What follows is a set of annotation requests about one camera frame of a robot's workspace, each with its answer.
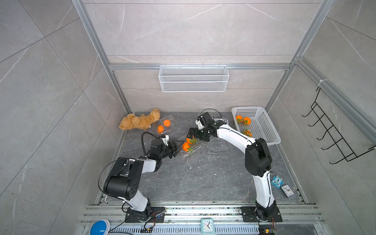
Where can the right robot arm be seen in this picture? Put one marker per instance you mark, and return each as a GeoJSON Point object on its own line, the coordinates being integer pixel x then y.
{"type": "Point", "coordinates": [257, 157]}

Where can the small white clock front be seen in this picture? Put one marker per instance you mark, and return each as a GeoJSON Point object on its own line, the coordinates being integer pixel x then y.
{"type": "Point", "coordinates": [207, 226]}

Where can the white plastic basket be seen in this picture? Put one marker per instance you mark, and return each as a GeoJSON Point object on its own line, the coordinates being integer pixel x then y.
{"type": "Point", "coordinates": [260, 125]}

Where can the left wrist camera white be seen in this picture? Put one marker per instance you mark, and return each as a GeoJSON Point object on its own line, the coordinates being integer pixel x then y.
{"type": "Point", "coordinates": [165, 139]}

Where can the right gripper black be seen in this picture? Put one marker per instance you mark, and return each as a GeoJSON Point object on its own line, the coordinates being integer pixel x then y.
{"type": "Point", "coordinates": [197, 131]}

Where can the small white square clock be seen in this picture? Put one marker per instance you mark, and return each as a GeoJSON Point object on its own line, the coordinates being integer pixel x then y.
{"type": "Point", "coordinates": [287, 190]}

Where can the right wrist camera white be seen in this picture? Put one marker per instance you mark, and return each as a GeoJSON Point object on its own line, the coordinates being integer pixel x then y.
{"type": "Point", "coordinates": [199, 124]}

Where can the clear clamshell container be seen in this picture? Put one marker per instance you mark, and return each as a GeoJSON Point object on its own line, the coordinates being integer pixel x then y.
{"type": "Point", "coordinates": [182, 153]}
{"type": "Point", "coordinates": [221, 120]}
{"type": "Point", "coordinates": [167, 130]}

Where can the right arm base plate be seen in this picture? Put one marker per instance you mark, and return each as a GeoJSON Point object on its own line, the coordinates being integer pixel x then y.
{"type": "Point", "coordinates": [260, 214]}

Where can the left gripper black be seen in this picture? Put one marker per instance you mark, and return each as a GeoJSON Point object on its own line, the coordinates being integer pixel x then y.
{"type": "Point", "coordinates": [174, 149]}

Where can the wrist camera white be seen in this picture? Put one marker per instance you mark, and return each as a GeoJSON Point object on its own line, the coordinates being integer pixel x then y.
{"type": "Point", "coordinates": [165, 139]}
{"type": "Point", "coordinates": [199, 124]}

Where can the blue round button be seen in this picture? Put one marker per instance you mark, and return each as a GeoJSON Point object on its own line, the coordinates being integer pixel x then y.
{"type": "Point", "coordinates": [101, 227]}

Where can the black wall hook rack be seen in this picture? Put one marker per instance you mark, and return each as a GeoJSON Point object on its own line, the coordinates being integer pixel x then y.
{"type": "Point", "coordinates": [347, 154]}

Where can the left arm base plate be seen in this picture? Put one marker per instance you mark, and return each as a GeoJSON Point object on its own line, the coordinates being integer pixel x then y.
{"type": "Point", "coordinates": [152, 214]}

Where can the leafy twin oranges container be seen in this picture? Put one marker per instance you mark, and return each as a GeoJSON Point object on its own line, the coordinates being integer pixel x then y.
{"type": "Point", "coordinates": [243, 120]}
{"type": "Point", "coordinates": [189, 145]}

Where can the small blue clock on table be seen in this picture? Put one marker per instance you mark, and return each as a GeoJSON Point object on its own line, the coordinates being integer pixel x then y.
{"type": "Point", "coordinates": [277, 182]}

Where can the white wire wall basket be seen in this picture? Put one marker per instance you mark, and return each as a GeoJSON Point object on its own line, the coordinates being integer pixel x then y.
{"type": "Point", "coordinates": [190, 78]}

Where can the brown teddy bear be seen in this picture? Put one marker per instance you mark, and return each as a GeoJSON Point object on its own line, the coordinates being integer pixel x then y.
{"type": "Point", "coordinates": [143, 122]}

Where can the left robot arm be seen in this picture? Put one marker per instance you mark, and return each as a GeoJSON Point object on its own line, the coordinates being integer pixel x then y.
{"type": "Point", "coordinates": [124, 178]}

